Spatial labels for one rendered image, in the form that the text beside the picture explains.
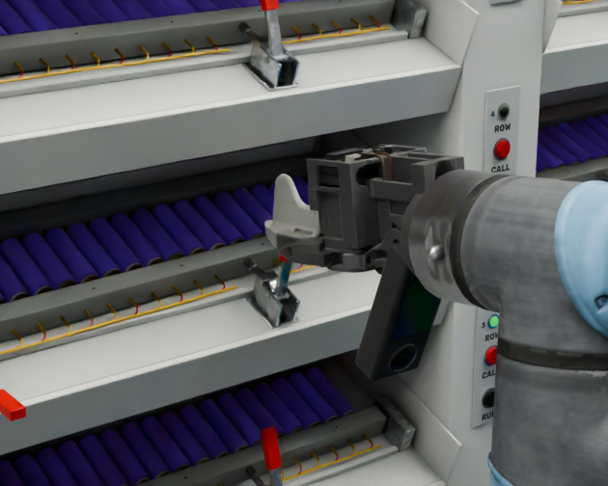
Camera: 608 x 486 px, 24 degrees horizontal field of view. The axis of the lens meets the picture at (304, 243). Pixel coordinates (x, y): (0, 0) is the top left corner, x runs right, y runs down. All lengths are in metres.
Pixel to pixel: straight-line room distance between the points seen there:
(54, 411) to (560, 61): 0.55
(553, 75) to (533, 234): 0.46
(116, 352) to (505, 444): 0.35
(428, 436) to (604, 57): 0.39
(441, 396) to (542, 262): 0.48
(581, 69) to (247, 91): 0.37
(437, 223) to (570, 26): 0.46
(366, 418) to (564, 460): 0.50
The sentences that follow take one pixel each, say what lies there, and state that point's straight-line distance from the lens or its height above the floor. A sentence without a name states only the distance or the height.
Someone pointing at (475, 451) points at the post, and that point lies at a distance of 1.34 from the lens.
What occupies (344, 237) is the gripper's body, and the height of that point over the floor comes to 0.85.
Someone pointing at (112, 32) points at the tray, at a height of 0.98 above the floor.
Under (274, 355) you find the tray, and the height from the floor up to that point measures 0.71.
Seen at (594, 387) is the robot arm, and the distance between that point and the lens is 0.85.
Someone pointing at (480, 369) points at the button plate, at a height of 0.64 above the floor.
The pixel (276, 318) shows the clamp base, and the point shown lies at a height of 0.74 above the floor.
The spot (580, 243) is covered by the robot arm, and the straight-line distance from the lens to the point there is 0.82.
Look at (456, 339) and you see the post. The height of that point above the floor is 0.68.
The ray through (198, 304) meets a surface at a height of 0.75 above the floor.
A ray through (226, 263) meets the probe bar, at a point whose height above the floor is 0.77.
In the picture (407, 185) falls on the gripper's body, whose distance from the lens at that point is 0.96.
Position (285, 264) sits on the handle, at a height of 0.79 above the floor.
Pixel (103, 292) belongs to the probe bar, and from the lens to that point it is 1.11.
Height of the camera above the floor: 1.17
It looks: 19 degrees down
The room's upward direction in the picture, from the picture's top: straight up
